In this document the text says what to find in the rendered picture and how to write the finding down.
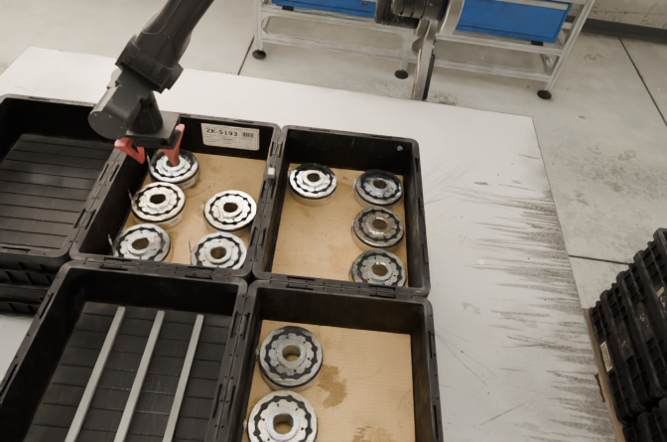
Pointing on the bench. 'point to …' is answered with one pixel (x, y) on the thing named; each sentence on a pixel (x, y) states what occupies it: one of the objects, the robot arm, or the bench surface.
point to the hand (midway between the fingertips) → (158, 159)
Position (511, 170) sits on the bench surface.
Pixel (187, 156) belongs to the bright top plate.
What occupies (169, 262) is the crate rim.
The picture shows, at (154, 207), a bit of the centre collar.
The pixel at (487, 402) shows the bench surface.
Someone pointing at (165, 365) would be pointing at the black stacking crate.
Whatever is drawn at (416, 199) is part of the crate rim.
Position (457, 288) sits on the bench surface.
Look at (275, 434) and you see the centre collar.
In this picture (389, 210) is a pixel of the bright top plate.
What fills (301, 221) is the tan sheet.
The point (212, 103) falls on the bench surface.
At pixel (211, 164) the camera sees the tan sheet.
